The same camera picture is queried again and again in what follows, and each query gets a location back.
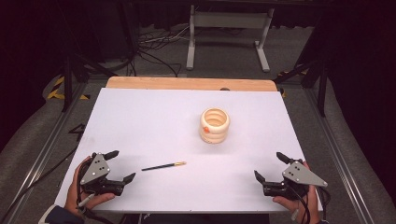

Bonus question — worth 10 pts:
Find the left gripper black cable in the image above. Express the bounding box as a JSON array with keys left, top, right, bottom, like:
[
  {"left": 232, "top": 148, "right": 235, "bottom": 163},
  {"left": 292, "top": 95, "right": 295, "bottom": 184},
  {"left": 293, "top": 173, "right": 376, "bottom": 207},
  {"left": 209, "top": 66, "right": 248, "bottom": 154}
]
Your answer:
[{"left": 0, "top": 144, "right": 79, "bottom": 220}]

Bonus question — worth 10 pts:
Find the black tape floor mark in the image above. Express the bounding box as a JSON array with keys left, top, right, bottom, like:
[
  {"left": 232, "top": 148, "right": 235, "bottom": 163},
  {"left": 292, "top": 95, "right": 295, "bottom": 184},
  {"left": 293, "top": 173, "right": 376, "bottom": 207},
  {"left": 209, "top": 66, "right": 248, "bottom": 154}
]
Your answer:
[{"left": 67, "top": 123, "right": 87, "bottom": 143}]

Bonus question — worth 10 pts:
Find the person's left hand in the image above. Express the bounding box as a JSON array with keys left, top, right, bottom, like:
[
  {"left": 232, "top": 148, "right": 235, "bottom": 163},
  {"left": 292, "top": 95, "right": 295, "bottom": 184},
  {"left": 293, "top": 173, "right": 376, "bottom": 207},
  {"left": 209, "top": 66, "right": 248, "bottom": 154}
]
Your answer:
[{"left": 64, "top": 156, "right": 117, "bottom": 217}]

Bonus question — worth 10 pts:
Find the white metal stand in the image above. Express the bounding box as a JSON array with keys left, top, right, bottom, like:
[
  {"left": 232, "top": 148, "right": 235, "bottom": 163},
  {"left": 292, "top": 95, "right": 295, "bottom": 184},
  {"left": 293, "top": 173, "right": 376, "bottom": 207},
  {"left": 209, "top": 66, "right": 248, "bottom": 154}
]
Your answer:
[{"left": 185, "top": 4, "right": 276, "bottom": 74}]

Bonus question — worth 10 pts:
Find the black tripod stand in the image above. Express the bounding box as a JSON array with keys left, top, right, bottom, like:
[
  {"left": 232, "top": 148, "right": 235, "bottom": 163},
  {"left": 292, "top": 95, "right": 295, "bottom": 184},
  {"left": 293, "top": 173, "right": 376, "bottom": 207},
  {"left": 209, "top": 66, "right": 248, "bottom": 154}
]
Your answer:
[
  {"left": 61, "top": 50, "right": 119, "bottom": 113},
  {"left": 273, "top": 57, "right": 330, "bottom": 119}
]

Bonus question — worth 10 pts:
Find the white table mat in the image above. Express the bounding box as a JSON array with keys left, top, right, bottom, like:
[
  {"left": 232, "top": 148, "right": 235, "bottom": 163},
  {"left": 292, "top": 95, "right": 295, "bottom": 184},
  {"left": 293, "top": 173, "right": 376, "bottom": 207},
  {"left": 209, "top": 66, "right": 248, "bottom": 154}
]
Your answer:
[{"left": 54, "top": 87, "right": 323, "bottom": 215}]

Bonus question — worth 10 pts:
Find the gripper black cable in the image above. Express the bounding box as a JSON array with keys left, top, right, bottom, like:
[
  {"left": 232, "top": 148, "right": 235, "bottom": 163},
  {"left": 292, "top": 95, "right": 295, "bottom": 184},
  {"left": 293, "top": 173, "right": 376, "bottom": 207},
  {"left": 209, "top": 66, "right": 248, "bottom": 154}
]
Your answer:
[
  {"left": 291, "top": 186, "right": 332, "bottom": 224},
  {"left": 0, "top": 144, "right": 79, "bottom": 220}
]

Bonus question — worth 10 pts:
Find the aluminium floor rail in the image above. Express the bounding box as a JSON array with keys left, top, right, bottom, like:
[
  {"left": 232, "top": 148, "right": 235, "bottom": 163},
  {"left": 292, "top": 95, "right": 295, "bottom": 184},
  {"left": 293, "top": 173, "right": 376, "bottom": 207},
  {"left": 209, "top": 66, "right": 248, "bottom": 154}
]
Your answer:
[
  {"left": 304, "top": 87, "right": 376, "bottom": 224},
  {"left": 0, "top": 81, "right": 89, "bottom": 224}
]

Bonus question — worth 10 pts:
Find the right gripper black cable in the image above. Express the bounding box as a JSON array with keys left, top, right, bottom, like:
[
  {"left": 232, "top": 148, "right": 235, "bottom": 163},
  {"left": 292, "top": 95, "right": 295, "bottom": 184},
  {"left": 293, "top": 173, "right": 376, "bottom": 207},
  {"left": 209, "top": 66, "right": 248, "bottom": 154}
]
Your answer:
[{"left": 291, "top": 186, "right": 332, "bottom": 224}]

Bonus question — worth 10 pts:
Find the wooden table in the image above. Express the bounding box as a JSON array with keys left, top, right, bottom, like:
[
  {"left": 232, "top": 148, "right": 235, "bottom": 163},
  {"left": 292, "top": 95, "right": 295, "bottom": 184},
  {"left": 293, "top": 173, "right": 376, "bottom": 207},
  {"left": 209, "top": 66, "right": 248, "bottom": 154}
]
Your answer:
[{"left": 105, "top": 76, "right": 278, "bottom": 92}]

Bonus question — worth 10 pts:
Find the cream ribbed pen holder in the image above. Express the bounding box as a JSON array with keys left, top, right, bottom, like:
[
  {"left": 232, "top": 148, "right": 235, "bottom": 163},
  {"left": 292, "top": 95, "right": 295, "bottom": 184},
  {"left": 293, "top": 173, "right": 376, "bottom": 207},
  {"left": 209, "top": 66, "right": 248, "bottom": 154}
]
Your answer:
[{"left": 199, "top": 106, "right": 231, "bottom": 145}]

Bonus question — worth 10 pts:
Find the yellow black floor tape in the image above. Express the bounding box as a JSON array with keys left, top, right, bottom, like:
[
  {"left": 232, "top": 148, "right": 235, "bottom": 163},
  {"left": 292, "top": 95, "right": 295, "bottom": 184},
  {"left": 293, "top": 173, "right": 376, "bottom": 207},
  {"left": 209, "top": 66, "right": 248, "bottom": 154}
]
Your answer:
[{"left": 46, "top": 76, "right": 92, "bottom": 102}]

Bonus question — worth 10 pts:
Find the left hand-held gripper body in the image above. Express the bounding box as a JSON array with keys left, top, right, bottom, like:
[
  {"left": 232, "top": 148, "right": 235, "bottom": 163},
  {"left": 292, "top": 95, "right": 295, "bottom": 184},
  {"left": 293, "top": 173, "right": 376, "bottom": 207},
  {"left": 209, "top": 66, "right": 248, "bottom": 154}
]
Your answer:
[{"left": 79, "top": 152, "right": 126, "bottom": 197}]

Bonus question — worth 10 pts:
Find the bundle of floor cables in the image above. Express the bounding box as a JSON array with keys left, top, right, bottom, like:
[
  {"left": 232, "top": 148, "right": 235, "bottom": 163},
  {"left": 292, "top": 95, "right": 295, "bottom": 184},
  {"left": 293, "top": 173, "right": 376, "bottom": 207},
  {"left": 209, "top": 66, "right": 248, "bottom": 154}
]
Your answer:
[{"left": 129, "top": 24, "right": 191, "bottom": 78}]

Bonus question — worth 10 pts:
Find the dark pencil with yellow end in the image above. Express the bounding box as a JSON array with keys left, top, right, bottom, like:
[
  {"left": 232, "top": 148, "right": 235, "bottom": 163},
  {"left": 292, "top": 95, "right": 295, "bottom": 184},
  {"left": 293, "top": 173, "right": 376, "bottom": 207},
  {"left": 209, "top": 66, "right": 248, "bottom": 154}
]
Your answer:
[{"left": 141, "top": 161, "right": 188, "bottom": 172}]

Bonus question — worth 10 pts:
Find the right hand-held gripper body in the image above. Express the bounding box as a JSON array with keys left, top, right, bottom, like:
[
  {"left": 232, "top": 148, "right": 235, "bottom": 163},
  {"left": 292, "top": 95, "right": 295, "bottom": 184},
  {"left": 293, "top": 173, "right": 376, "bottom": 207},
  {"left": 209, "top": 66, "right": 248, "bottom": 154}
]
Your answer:
[{"left": 262, "top": 159, "right": 329, "bottom": 201}]

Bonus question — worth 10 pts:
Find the person's right hand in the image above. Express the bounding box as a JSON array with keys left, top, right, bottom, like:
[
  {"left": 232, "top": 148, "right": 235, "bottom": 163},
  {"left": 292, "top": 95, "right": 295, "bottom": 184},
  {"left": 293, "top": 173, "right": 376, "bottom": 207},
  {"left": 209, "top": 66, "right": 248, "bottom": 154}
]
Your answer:
[{"left": 273, "top": 161, "right": 322, "bottom": 224}]

